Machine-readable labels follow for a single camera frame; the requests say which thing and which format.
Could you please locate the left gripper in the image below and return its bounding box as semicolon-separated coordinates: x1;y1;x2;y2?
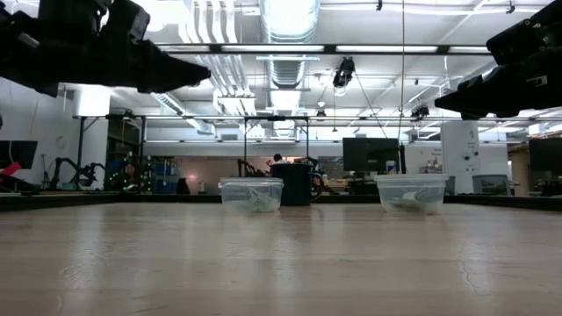
0;0;212;97

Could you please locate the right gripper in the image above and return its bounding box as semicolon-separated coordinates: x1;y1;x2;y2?
434;0;562;120

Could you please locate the white building pillar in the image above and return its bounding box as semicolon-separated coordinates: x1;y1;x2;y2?
72;90;111;177
440;118;480;195

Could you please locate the grey plastic crate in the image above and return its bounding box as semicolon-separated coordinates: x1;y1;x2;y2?
472;174;512;196

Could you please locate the black shelving unit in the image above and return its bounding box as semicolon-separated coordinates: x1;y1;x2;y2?
104;114;147;193

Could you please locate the round clear plastic container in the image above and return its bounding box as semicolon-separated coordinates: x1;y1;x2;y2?
375;174;450;216

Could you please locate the rectangular clear plastic container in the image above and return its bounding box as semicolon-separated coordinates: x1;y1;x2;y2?
218;176;285;215

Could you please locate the dark enamel mug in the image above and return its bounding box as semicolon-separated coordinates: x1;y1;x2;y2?
270;162;325;207

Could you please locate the red angled bar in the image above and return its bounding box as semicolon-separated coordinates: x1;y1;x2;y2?
0;162;23;178

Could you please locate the black ceiling-hung camera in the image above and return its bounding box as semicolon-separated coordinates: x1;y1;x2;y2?
331;55;357;90
410;104;431;121

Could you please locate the hanging black cable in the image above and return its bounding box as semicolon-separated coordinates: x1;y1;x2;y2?
397;0;407;141

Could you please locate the black background rig frame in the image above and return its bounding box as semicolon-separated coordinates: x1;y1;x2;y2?
243;115;310;176

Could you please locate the silver ceiling air duct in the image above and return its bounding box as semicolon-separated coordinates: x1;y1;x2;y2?
258;0;321;140

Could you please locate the black aluminium rig frame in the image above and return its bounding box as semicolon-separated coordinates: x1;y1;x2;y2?
0;192;562;212

